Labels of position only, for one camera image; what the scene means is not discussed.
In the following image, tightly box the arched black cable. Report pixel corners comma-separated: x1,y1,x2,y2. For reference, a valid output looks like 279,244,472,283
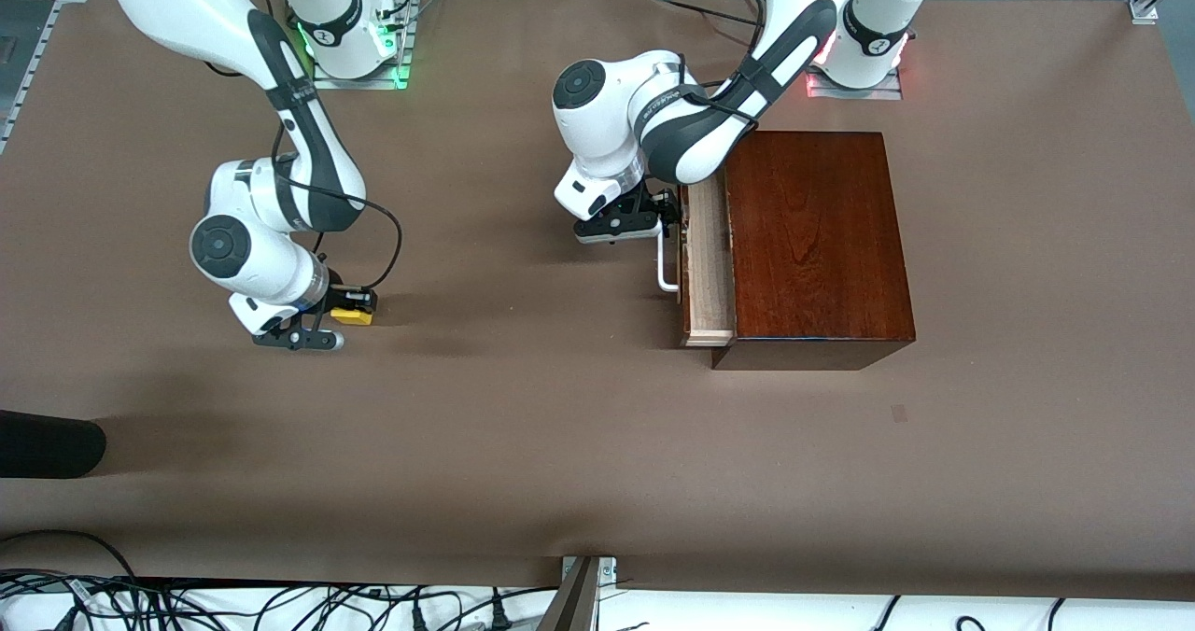
0,529,141,581

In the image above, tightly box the black cylindrical object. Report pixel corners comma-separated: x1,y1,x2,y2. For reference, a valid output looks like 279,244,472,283
0,411,106,479

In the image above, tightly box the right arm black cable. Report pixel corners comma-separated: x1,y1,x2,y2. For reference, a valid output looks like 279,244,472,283
271,99,404,294

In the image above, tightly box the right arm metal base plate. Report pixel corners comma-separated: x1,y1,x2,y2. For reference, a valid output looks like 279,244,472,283
311,0,414,91

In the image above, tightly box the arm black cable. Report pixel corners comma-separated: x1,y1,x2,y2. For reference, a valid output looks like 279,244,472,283
271,99,404,294
677,52,762,133

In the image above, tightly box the aluminium frame rail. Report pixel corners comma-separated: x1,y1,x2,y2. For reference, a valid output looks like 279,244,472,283
0,0,94,154

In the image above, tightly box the black cable to left base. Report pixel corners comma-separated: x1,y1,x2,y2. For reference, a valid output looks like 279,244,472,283
654,0,762,27

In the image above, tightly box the brown table cover sheet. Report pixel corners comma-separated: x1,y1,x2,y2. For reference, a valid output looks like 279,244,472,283
0,0,1195,604

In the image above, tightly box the wooden drawer with white handle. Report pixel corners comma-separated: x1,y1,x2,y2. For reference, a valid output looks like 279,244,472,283
656,178,738,348

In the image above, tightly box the dark wooden drawer cabinet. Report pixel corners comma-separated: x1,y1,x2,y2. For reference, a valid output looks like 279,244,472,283
712,131,916,372

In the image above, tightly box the metal table edge bracket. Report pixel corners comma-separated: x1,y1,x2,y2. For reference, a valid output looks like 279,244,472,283
537,556,617,631

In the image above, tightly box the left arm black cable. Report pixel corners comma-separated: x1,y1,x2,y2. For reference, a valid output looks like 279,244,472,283
677,52,762,133

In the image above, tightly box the tangle of black cables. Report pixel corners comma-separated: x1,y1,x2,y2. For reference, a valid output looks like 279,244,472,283
0,570,561,631

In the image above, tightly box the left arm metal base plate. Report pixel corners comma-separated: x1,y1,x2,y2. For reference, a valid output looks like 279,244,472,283
805,66,905,101

